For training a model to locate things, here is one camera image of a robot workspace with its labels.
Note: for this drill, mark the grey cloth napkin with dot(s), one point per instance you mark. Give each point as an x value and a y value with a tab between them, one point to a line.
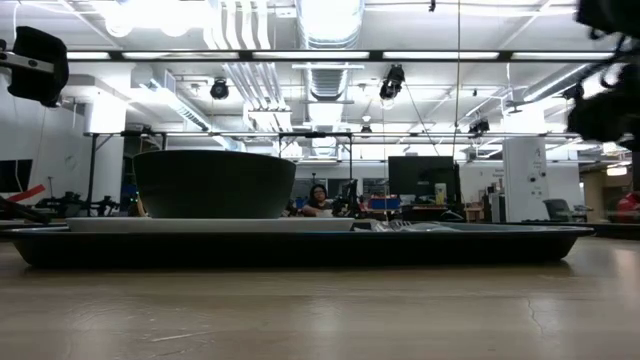
500	226

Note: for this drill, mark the black bowl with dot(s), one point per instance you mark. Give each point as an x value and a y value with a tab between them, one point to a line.
215	185

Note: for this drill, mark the white round plate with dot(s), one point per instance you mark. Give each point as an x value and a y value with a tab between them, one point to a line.
225	225

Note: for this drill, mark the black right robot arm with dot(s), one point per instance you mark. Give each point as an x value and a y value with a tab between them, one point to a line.
610	15

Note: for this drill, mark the black plastic serving tray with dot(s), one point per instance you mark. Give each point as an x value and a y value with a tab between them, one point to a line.
300	250

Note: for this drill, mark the red object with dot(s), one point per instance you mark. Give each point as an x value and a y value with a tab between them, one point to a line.
630	207

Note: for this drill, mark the white square column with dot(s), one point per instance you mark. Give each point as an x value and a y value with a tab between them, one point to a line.
107	165
525	175

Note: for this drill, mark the grey office chair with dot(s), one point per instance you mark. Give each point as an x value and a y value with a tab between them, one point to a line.
557	209

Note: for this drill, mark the black background robot equipment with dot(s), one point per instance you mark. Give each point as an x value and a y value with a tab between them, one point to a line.
75	204

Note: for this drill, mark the black hanging spotlight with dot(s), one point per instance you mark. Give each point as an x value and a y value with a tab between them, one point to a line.
219	89
479	126
392	82

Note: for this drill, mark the black monitor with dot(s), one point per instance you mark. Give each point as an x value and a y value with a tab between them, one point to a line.
420	175

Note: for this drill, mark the black overhead beam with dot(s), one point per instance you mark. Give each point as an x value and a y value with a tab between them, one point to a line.
246	55

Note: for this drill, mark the blue bin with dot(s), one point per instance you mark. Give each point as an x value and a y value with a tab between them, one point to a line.
385	202

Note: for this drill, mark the person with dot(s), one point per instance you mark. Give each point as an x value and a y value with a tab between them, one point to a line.
318	197

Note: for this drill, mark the black wall screen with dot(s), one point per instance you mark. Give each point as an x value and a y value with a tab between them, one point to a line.
15	175

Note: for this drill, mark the black background rack frame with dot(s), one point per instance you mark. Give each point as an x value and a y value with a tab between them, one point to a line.
93	175

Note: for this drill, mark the silver ventilation duct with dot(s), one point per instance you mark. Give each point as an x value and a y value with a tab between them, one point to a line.
330	25

